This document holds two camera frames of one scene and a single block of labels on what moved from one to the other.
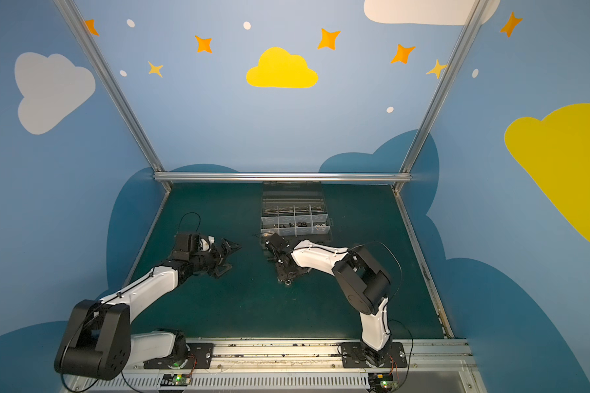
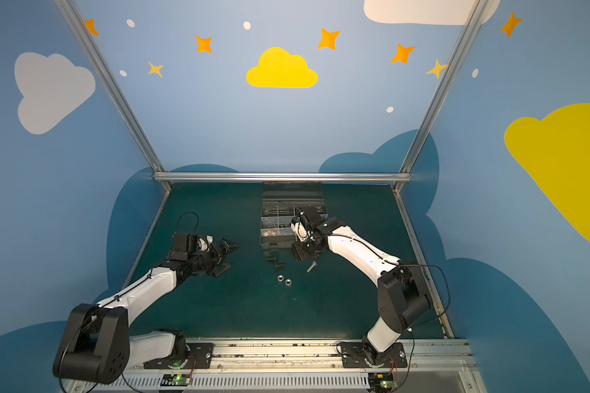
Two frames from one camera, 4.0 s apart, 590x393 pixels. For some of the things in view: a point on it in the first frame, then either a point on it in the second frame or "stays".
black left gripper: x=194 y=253 stays
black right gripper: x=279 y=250 → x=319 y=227
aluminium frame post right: x=476 y=12 stays
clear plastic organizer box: x=294 y=210 stays
